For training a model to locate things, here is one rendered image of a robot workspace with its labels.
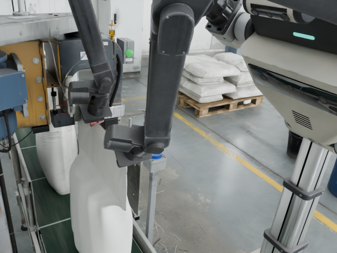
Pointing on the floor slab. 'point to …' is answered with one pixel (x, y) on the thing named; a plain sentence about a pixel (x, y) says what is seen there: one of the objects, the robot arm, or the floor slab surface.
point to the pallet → (230, 105)
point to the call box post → (151, 205)
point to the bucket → (294, 144)
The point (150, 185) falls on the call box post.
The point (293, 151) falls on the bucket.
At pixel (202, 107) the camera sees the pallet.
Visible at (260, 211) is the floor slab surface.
